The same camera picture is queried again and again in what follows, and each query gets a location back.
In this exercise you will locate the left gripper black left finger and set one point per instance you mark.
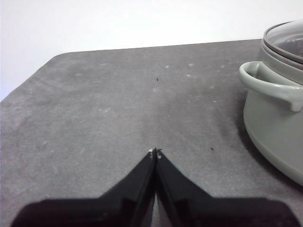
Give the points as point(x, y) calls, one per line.
point(135, 189)

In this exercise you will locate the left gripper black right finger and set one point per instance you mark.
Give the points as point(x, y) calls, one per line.
point(180, 196)

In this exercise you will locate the glass lid with green knob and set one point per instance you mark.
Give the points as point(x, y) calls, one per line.
point(284, 35)

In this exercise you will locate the sage green electric cooking pot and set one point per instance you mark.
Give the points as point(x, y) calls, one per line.
point(272, 132)

